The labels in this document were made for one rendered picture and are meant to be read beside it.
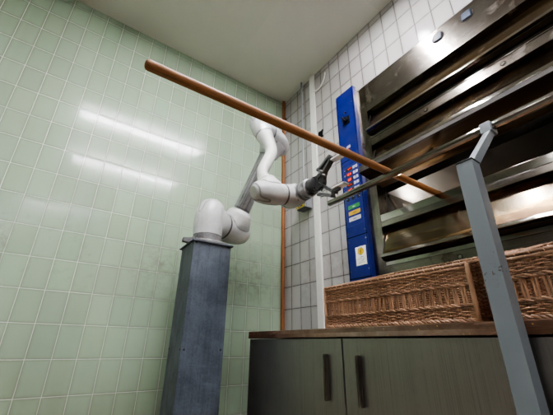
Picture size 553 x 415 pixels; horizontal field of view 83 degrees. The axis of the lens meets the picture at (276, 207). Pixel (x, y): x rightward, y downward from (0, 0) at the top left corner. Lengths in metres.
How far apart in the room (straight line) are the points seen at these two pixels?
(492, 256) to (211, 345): 1.20
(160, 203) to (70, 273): 0.61
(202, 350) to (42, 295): 0.81
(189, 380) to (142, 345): 0.46
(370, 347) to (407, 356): 0.12
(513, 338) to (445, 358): 0.19
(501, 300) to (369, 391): 0.47
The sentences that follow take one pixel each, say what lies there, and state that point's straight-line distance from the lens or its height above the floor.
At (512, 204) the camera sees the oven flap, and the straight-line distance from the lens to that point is 1.51.
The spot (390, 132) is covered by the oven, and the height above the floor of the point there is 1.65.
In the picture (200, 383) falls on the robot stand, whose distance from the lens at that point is 1.60.
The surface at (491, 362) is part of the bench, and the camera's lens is 0.90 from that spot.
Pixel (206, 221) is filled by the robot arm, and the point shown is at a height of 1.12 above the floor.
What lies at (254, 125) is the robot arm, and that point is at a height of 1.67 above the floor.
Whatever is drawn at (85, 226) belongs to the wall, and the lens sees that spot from 1.98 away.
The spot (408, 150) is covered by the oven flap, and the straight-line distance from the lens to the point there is 1.66.
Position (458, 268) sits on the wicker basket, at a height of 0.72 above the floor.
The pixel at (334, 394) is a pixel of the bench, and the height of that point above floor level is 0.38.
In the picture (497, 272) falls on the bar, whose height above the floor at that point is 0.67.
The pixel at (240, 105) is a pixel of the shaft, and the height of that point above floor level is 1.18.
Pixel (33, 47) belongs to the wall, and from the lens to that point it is 2.50.
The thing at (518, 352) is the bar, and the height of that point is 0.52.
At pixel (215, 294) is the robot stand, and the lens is 1.61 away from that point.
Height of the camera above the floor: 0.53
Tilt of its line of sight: 24 degrees up
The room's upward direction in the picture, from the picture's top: 1 degrees clockwise
